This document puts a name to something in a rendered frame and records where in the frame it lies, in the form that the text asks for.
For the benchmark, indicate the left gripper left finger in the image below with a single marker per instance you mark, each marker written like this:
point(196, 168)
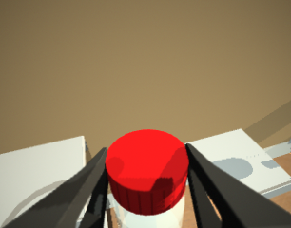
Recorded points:
point(62, 207)

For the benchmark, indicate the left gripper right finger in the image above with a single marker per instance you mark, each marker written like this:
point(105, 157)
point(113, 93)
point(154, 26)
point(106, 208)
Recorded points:
point(239, 205)

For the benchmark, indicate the white bottle with red cap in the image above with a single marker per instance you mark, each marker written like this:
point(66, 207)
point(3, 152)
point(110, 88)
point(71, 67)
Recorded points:
point(147, 173)

